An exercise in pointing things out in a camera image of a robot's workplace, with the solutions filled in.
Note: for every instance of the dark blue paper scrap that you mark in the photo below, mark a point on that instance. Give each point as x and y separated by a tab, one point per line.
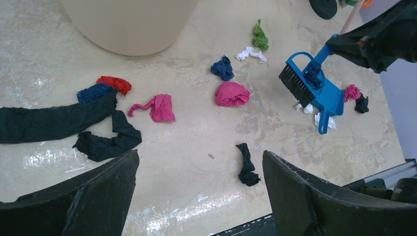
223	69

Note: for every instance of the black twisted paper scrap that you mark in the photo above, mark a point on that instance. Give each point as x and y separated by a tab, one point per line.
247	175

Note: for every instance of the blue scrap on brush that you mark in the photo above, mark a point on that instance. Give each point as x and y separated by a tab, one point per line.
312	75

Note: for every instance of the white paper scrap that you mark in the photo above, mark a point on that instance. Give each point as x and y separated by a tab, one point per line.
249	52

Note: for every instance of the red paper scrap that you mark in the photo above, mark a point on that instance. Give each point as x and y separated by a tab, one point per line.
119	84

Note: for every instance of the blue dustpan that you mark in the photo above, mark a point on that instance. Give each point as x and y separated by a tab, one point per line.
329	100

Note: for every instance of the large pink paper ball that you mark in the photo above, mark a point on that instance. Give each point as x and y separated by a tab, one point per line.
231	94

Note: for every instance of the pink music stand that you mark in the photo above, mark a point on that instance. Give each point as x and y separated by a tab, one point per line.
351	17

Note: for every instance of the blue hand brush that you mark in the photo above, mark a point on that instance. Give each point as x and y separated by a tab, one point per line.
293	79

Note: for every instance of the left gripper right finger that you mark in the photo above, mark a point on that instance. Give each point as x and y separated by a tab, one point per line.
306	205

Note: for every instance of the black scrap behind dustpan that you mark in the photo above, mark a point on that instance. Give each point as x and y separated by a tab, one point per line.
362	104

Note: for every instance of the long black paper strip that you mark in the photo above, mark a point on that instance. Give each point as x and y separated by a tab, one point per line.
21	125

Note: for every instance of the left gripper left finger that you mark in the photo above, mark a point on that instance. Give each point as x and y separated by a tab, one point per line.
95	203

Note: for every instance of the white scrap left of dustpan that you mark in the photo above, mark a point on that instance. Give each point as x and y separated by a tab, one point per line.
306	110

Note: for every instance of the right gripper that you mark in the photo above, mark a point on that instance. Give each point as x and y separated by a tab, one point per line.
381	41

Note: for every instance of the green paper scrap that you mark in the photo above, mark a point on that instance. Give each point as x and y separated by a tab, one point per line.
259	40

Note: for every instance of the pink scrap behind dustpan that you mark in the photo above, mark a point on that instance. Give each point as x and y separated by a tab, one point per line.
351	92

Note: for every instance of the blue scrap by strip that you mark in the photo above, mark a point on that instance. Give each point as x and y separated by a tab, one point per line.
94	92

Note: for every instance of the small pink paper scrap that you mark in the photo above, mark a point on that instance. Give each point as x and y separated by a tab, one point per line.
161	108

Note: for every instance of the orange ring toy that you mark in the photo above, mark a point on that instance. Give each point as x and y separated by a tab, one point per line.
345	3

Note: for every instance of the black microphone stand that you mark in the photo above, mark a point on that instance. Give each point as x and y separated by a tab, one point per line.
325	9

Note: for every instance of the beige plastic bucket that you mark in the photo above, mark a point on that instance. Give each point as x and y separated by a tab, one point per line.
130	27

